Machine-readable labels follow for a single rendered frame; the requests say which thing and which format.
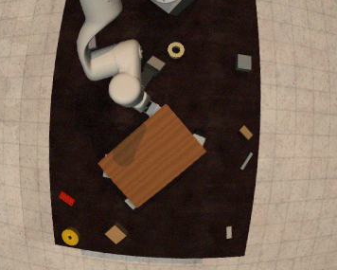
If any yellow short cylinder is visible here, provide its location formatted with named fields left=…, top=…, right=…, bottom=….
left=62, top=227, right=80, bottom=245

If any tan roll of masking tape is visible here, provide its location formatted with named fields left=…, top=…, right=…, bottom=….
left=168, top=42, right=185, bottom=59

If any grey metal bar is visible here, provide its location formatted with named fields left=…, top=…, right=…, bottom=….
left=239, top=152, right=253, bottom=170

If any small red rectangular block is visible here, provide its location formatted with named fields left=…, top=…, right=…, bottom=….
left=60, top=191, right=76, bottom=206

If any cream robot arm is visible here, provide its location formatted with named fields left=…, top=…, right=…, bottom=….
left=77, top=0, right=165, bottom=107

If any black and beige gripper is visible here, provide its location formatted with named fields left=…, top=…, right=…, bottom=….
left=133, top=92, right=151, bottom=112

